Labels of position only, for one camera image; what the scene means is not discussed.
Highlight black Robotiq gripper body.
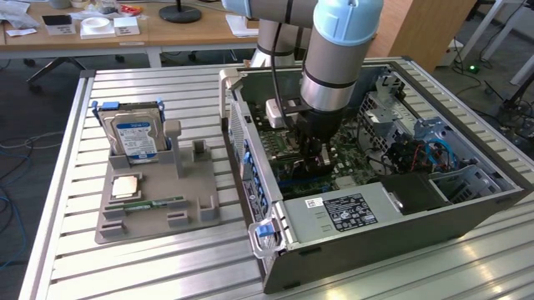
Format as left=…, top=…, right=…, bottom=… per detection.
left=298, top=107, right=345, bottom=143

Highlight black graphics card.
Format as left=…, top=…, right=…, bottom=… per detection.
left=270, top=157, right=336, bottom=182

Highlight green RAM stick white label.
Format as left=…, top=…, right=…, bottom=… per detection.
left=276, top=152, right=305, bottom=164

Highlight CPU socket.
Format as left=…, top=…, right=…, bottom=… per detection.
left=284, top=128, right=305, bottom=154

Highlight green motherboard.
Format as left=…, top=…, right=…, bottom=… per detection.
left=249, top=104, right=388, bottom=201

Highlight perforated metal disk bay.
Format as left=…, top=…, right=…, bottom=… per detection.
left=357, top=71, right=422, bottom=157

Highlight grey power supply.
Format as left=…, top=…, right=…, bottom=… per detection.
left=278, top=182, right=405, bottom=245

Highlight open dark PC case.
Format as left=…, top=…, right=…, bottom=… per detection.
left=220, top=59, right=528, bottom=295

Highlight grey metal disk bay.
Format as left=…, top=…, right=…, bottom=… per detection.
left=429, top=164, right=505, bottom=204

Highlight grey parts rack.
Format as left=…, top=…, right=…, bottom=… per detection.
left=95, top=119, right=222, bottom=246

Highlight white paper stack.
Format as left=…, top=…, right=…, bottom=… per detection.
left=226, top=14, right=261, bottom=38

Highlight white small unit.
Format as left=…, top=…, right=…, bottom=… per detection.
left=444, top=39, right=465, bottom=68

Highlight wooden cabinet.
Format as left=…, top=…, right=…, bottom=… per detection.
left=366, top=0, right=480, bottom=73

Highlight hard disk with blue label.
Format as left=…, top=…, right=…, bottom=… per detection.
left=102, top=112, right=163, bottom=165

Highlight silver CPU chip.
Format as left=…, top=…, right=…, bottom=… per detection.
left=111, top=176, right=139, bottom=198

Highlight black round lamp base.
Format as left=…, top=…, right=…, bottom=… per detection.
left=158, top=0, right=205, bottom=24

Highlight black disk caddy blue clips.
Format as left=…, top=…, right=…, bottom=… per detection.
left=90, top=98, right=169, bottom=156

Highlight white square box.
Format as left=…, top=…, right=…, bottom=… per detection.
left=113, top=17, right=139, bottom=36

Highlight white tape roll box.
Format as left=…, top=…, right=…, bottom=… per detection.
left=79, top=17, right=118, bottom=40

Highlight black chair base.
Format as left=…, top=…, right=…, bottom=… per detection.
left=23, top=54, right=126, bottom=92

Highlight wooden desk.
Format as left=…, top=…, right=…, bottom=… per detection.
left=0, top=0, right=378, bottom=69

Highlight black and white box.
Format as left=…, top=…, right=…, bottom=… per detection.
left=42, top=14, right=78, bottom=36

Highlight white red paper slip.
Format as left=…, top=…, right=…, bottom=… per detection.
left=6, top=27, right=39, bottom=37

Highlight clear plastic bag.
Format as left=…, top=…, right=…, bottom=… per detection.
left=0, top=1, right=39, bottom=28

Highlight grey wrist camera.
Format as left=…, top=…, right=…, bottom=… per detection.
left=266, top=99, right=300, bottom=129

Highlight black wire bundle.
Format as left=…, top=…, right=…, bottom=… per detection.
left=382, top=140, right=418, bottom=174

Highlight red wire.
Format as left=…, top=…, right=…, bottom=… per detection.
left=412, top=142, right=424, bottom=170

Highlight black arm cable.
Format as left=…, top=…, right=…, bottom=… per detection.
left=269, top=21, right=294, bottom=126

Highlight blue wire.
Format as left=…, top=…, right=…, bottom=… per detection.
left=425, top=137, right=460, bottom=173

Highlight black stand with cables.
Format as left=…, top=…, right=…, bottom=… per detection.
left=484, top=79, right=534, bottom=140

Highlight white table frame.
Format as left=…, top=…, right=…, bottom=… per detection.
left=457, top=0, right=534, bottom=85

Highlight blue floor cable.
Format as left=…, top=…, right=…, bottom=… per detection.
left=0, top=146, right=33, bottom=269

